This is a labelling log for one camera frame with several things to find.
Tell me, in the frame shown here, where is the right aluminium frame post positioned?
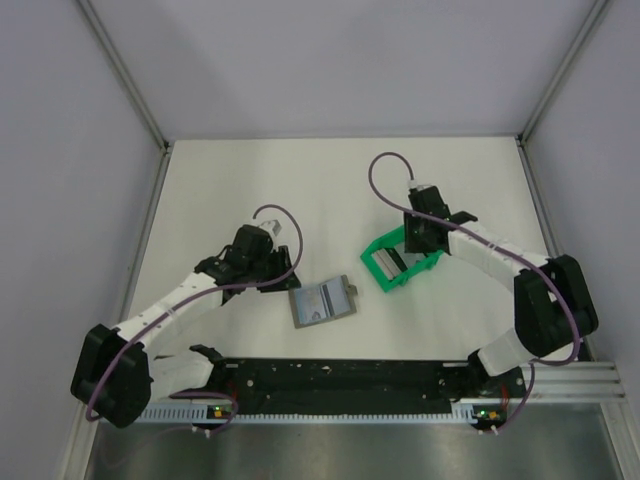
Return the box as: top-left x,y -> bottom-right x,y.
517,0 -> 614,147

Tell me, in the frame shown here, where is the stack of white cards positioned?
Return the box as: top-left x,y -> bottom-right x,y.
373,249 -> 403,281

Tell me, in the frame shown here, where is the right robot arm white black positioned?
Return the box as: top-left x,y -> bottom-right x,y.
404,186 -> 599,396

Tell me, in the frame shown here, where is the left aluminium frame post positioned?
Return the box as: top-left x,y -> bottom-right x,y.
74,0 -> 170,152

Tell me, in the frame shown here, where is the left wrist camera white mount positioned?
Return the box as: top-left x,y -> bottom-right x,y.
251,219 -> 282,239

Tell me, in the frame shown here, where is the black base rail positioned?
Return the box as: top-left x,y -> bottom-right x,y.
164,342 -> 531,416

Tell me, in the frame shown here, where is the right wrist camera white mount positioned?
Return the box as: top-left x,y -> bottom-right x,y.
407,178 -> 431,195

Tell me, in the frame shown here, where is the grey card holder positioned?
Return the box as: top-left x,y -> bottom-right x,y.
289,275 -> 358,329

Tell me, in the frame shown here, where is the green plastic bin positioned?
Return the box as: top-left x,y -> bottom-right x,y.
360,227 -> 443,293

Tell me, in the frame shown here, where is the white slotted cable duct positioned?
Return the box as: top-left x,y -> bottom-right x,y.
135,400 -> 504,427

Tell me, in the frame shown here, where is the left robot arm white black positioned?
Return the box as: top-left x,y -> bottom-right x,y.
70,222 -> 300,428

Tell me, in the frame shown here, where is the white credit card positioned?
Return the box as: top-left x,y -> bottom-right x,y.
294,286 -> 328,326
320,277 -> 351,318

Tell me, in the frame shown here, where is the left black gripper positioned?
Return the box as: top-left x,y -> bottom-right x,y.
247,245 -> 300,293

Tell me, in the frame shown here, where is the aluminium frame post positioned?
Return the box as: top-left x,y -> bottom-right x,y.
517,0 -> 614,147
74,0 -> 170,152

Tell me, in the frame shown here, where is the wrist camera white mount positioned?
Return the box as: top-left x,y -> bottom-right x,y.
251,219 -> 282,239
407,178 -> 431,195

